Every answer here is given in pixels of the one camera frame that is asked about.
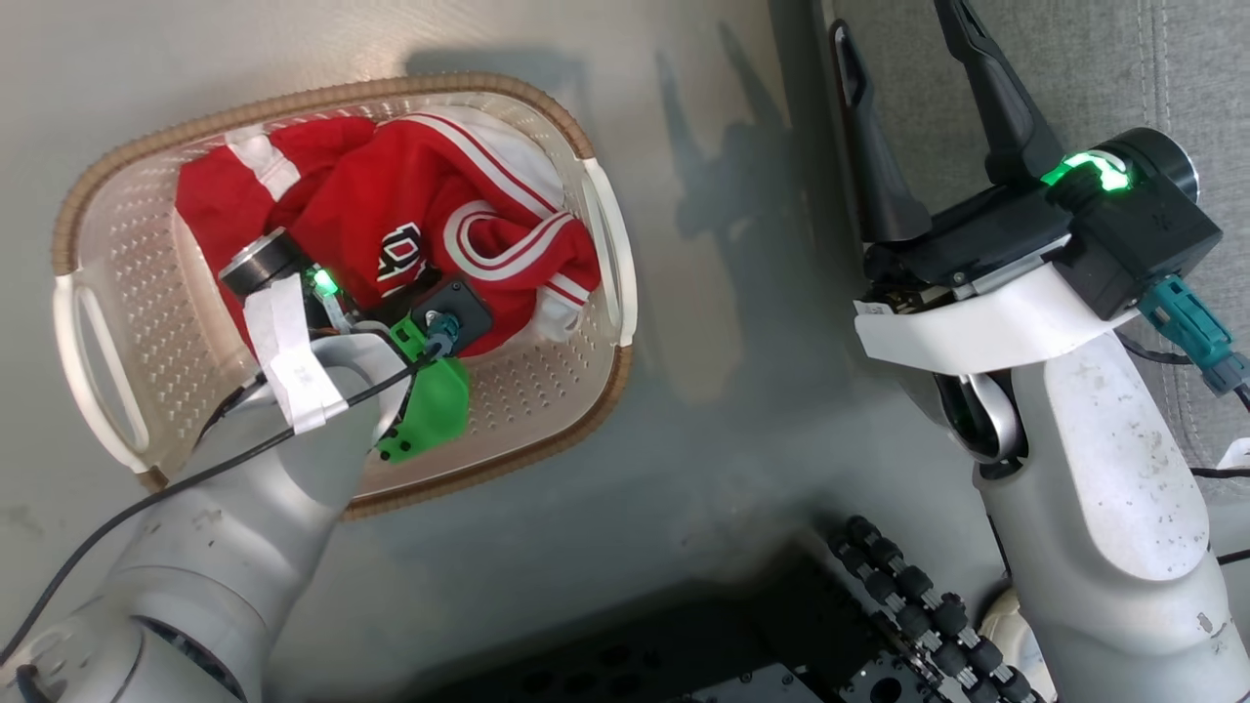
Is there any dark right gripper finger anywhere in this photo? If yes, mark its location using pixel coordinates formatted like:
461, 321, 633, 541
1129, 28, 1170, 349
829, 20, 934, 245
934, 0, 1066, 186

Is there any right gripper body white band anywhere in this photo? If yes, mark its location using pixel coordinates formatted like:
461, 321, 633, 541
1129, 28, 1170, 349
854, 127, 1202, 377

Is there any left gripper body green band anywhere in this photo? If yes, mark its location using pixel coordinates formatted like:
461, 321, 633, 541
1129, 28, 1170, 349
220, 227, 472, 465

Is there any red jersey with logo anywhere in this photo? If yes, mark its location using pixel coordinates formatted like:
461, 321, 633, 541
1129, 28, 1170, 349
269, 112, 603, 358

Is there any red garment wide white stripe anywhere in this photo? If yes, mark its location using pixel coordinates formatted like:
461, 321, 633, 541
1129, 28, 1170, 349
176, 117, 377, 364

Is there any white perforated laundry basket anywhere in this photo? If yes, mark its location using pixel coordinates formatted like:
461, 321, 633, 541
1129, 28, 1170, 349
51, 72, 639, 520

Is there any grey fabric sofa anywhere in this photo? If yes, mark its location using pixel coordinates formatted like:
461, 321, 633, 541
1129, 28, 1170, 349
820, 0, 1250, 479

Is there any white tape strip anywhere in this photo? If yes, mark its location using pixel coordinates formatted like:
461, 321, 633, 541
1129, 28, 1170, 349
242, 273, 350, 435

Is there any white cloth piece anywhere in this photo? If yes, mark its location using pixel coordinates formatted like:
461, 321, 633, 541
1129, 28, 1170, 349
454, 103, 589, 343

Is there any black roller omni wheel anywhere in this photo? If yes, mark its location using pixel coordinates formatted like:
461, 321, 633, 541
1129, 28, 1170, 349
828, 515, 1058, 703

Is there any right arm black cable teal plug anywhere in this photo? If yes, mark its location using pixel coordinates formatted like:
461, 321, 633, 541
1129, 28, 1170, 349
1118, 275, 1250, 411

